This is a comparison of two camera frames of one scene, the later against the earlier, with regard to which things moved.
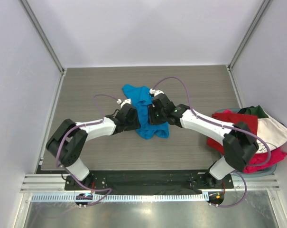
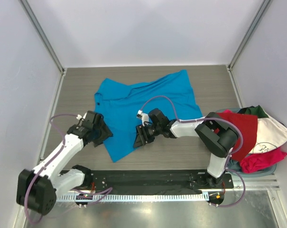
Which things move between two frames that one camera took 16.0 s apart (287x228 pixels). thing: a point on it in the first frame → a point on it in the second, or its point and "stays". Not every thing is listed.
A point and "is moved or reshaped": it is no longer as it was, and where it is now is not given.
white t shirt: [271, 134] stays
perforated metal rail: [119, 197] stays
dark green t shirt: [251, 110] stays
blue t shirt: [142, 97] is moved or reshaped
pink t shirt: [260, 157] stays
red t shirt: [250, 121] stays
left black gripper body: [134, 118] → [98, 130]
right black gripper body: [152, 114] → [144, 132]
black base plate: [150, 182] stays
